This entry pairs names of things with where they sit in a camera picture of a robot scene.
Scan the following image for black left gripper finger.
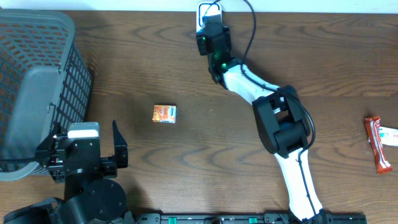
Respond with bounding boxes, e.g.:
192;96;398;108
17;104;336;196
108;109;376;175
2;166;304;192
113;120;128;169
35;123;61;162

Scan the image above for orange snack packet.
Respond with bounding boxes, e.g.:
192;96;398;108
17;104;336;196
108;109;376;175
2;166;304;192
152;105;177;124

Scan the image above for orange Top chocolate bar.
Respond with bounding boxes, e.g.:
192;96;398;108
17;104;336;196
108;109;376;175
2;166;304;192
365;116;393;174

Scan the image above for white Panadol medicine box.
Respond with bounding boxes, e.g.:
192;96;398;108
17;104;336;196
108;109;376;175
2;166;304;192
379;126;398;147

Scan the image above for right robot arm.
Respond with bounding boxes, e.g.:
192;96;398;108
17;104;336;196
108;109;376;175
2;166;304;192
197;15;323;223

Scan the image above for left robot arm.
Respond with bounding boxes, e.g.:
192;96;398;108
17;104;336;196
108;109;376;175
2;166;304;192
2;123;135;224

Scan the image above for white barcode scanner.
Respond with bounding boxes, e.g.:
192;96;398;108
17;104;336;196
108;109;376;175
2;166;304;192
196;1;223;32

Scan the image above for grey plastic mesh basket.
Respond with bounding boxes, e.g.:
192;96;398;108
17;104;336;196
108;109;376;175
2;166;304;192
1;9;92;181

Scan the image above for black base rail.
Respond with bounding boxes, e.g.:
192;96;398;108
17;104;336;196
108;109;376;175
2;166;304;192
133;212;367;224

